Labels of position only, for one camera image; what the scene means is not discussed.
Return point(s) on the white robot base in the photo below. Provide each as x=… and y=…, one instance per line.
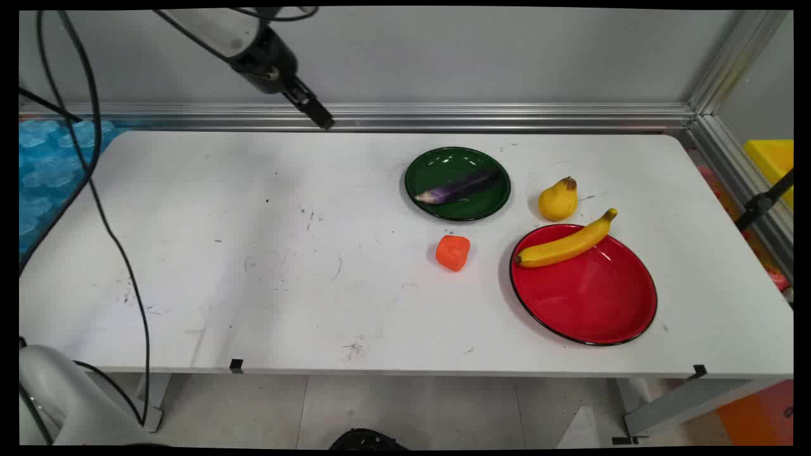
x=60, y=399

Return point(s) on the yellow toy banana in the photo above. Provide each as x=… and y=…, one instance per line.
x=564, y=246

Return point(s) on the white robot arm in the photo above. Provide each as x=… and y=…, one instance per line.
x=209, y=28

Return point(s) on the black clamp bar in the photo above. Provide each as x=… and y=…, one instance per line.
x=760, y=204

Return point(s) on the grey table leg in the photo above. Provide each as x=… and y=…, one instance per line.
x=690, y=405
x=154, y=396

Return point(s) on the yellow toy pear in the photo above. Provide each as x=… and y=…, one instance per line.
x=557, y=201

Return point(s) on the orange box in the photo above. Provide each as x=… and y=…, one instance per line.
x=760, y=415

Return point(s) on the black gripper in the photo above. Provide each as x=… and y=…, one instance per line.
x=269, y=63

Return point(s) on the purple toy eggplant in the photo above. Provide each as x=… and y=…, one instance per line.
x=459, y=187

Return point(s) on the dark green round plate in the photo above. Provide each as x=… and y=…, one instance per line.
x=485, y=196

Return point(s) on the black tape marker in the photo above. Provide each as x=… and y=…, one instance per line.
x=700, y=371
x=236, y=365

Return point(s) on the angled aluminium frame rail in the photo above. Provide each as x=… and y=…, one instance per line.
x=728, y=145

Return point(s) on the black round object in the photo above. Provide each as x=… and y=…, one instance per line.
x=367, y=440

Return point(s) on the blue bubble wrap sheet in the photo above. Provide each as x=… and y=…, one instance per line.
x=44, y=171

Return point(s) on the horizontal aluminium frame rail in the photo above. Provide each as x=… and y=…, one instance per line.
x=475, y=117

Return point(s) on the red round plate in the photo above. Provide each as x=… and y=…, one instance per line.
x=589, y=297

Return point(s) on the yellow plastic box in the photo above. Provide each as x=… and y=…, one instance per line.
x=774, y=161

